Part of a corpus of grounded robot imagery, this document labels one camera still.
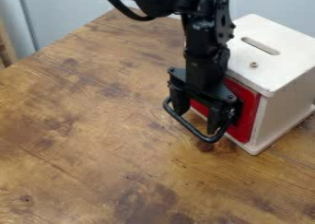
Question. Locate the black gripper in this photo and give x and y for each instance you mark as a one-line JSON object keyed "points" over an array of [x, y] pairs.
{"points": [[201, 82]]}

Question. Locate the black metal drawer handle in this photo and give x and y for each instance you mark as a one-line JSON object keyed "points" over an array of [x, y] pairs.
{"points": [[205, 137]]}

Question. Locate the red wooden drawer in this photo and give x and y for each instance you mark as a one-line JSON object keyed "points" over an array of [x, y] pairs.
{"points": [[246, 109]]}

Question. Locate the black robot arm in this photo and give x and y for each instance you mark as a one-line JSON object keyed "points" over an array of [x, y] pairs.
{"points": [[206, 22]]}

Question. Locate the white wooden drawer cabinet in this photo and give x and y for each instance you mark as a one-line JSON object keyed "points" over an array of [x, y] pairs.
{"points": [[273, 60]]}

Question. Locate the wooden chair at left edge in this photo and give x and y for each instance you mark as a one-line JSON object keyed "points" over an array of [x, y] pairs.
{"points": [[9, 56]]}

